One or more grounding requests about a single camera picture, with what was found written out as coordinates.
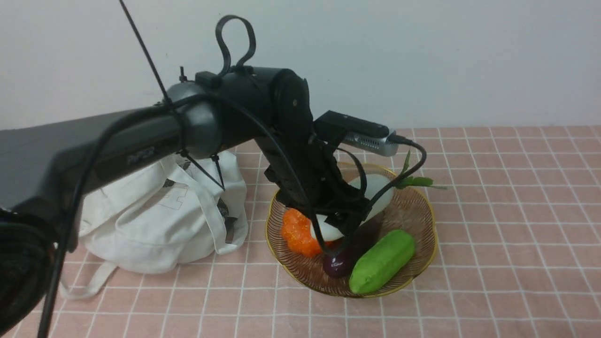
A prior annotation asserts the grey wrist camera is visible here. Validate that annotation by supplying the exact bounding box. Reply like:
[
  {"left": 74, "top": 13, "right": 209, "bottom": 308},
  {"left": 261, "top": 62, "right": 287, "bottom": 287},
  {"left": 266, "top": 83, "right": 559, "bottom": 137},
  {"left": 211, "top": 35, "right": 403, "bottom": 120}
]
[{"left": 313, "top": 111, "right": 399, "bottom": 157}]

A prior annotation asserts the white canvas tote bag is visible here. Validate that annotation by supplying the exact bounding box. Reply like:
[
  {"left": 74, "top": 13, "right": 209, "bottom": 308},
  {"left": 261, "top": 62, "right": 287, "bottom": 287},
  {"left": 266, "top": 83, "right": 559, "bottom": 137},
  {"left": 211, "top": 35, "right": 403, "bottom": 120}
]
[{"left": 59, "top": 151, "right": 248, "bottom": 300}]

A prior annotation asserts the amber glass bowl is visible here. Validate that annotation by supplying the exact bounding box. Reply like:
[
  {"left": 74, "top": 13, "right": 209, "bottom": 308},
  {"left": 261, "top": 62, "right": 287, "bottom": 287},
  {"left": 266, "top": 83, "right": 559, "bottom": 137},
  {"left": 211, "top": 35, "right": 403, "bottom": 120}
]
[{"left": 265, "top": 187, "right": 439, "bottom": 298}]

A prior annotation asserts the orange pumpkin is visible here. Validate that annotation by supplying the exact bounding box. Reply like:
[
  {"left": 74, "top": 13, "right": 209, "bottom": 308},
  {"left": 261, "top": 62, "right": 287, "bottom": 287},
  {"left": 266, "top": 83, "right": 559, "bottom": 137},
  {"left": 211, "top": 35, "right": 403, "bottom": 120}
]
[{"left": 280, "top": 209, "right": 323, "bottom": 258}]

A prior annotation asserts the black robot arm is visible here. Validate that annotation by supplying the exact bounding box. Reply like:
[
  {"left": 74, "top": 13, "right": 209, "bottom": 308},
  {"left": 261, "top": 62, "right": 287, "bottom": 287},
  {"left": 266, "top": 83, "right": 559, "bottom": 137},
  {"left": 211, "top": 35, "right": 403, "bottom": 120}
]
[{"left": 1, "top": 66, "right": 372, "bottom": 338}]

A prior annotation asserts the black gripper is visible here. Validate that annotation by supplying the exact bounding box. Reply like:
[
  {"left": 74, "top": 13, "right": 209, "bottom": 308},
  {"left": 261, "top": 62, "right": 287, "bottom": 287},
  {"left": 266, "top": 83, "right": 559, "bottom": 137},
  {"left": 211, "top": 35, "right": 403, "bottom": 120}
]
[{"left": 256, "top": 135, "right": 369, "bottom": 238}]

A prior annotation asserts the purple eggplant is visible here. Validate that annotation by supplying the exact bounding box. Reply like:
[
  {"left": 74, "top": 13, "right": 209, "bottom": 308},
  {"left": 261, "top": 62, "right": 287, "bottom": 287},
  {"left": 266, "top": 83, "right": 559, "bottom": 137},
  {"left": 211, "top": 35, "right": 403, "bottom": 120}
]
[{"left": 323, "top": 211, "right": 384, "bottom": 279}]

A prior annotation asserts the white radish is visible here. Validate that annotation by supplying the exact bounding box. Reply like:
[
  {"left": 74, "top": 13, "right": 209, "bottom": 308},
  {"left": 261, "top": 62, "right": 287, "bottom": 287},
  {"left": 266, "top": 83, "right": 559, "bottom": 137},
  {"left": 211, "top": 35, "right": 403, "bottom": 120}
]
[{"left": 317, "top": 174, "right": 446, "bottom": 242}]

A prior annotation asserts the black camera cable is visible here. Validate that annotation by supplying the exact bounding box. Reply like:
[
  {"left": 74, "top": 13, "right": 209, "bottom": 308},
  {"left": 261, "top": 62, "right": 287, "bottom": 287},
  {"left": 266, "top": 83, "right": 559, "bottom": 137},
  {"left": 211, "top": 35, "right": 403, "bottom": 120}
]
[{"left": 310, "top": 134, "right": 428, "bottom": 256}]

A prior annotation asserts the green cucumber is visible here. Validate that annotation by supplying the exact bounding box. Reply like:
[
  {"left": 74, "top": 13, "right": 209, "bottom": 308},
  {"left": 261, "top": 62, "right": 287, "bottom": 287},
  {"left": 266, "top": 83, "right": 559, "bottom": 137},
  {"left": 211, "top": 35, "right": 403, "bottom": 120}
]
[{"left": 348, "top": 230, "right": 415, "bottom": 294}]

